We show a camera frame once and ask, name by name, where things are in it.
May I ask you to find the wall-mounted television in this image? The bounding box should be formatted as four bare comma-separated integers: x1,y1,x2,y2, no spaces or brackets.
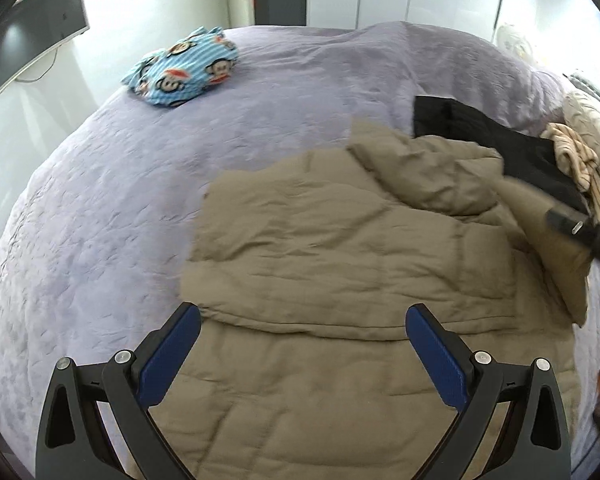
0,0,91,113

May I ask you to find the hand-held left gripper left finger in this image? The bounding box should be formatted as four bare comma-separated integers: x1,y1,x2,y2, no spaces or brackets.
34,301,202,480

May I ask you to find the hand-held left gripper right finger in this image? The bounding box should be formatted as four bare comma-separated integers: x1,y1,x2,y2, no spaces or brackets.
405,302,571,480

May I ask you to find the tan puffer jacket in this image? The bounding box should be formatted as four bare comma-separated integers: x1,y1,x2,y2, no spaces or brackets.
150,117,593,480

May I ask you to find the beige striped garment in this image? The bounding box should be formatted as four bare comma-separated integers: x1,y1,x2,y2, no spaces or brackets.
540,122,600,226

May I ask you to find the cream quilted pillow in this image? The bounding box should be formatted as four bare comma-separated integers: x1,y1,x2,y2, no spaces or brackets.
562,89,600,171

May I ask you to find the black garment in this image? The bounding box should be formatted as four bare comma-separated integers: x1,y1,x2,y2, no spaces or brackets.
412,95,591,218

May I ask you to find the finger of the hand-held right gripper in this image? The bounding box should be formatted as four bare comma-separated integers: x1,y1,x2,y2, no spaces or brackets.
545,207,600,276

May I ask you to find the thin television cable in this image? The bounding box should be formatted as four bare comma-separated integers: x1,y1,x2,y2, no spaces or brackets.
15,49,61,83

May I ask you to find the grey ribbed cushion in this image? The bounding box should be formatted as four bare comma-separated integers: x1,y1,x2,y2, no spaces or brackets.
567,71,600,97

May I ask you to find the blue monkey print cloth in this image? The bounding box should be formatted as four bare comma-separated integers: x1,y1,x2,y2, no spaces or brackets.
121,26,242,109

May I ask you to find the lavender plush blanket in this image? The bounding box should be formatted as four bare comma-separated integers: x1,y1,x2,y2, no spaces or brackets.
0,21,600,480

